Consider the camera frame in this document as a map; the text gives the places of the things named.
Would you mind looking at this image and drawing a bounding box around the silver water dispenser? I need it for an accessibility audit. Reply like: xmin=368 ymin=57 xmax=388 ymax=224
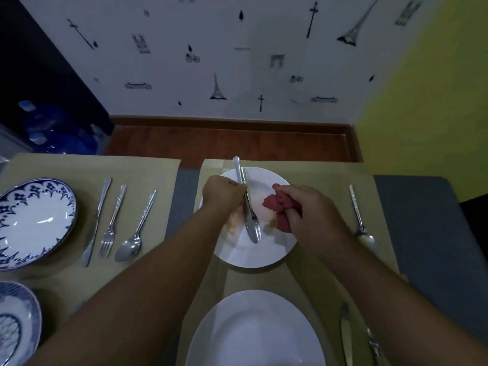
xmin=0 ymin=123 xmax=33 ymax=159

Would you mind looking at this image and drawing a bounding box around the steel spoon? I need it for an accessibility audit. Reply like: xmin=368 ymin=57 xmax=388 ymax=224
xmin=348 ymin=184 xmax=379 ymax=256
xmin=114 ymin=189 xmax=158 ymax=263

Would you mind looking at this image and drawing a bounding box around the person's left hand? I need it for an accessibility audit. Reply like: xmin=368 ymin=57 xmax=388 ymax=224
xmin=200 ymin=175 xmax=249 ymax=219

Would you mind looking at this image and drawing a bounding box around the brown wooden baseboard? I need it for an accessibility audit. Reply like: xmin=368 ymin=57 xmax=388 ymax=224
xmin=104 ymin=115 xmax=364 ymax=169

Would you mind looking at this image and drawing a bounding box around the black furniture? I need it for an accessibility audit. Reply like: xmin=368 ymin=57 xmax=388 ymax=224
xmin=459 ymin=191 xmax=488 ymax=260

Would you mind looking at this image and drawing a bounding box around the steel knife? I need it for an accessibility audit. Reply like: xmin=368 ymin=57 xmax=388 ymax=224
xmin=340 ymin=302 xmax=354 ymax=366
xmin=81 ymin=177 xmax=113 ymax=268
xmin=232 ymin=156 xmax=262 ymax=245

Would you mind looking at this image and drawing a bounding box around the blue geometric rim plate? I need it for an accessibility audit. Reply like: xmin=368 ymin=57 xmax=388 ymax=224
xmin=0 ymin=281 xmax=43 ymax=366

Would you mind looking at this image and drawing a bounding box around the beige woven placemat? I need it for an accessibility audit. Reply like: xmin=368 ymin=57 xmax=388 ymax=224
xmin=175 ymin=262 xmax=409 ymax=366
xmin=190 ymin=159 xmax=402 ymax=285
xmin=0 ymin=270 xmax=92 ymax=366
xmin=0 ymin=152 xmax=182 ymax=290

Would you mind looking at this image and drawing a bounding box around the steel fork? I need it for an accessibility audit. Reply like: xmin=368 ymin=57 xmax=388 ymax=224
xmin=99 ymin=184 xmax=128 ymax=259
xmin=365 ymin=326 xmax=383 ymax=366
xmin=240 ymin=167 xmax=257 ymax=225

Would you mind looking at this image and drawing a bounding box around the red cleaning cloth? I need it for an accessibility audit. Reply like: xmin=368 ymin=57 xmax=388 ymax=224
xmin=262 ymin=183 xmax=302 ymax=234

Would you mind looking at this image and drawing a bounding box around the white plate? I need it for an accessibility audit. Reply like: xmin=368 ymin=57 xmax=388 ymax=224
xmin=198 ymin=166 xmax=299 ymax=269
xmin=185 ymin=289 xmax=327 ymax=366

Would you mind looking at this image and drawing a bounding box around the blue floral rim plate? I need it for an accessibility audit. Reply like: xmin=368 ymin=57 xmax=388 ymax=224
xmin=0 ymin=178 xmax=78 ymax=272

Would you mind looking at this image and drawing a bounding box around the person's right forearm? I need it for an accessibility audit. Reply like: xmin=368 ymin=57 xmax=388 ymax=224
xmin=324 ymin=239 xmax=488 ymax=366

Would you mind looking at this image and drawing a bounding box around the person's left forearm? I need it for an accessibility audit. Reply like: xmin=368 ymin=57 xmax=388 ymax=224
xmin=26 ymin=205 xmax=229 ymax=366

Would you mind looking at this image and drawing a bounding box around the blue water jug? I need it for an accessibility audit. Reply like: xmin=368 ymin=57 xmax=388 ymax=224
xmin=28 ymin=131 xmax=99 ymax=155
xmin=18 ymin=99 xmax=74 ymax=134

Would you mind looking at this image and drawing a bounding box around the small white bottle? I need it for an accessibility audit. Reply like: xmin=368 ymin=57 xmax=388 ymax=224
xmin=89 ymin=124 xmax=110 ymax=154

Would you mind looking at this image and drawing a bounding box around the person's right hand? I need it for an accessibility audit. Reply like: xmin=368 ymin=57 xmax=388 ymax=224
xmin=271 ymin=183 xmax=352 ymax=258

